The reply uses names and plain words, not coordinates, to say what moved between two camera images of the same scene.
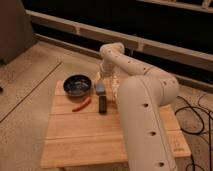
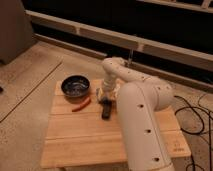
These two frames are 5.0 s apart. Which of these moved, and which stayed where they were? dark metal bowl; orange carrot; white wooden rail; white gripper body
Moved: white gripper body
Stayed: white wooden rail; orange carrot; dark metal bowl
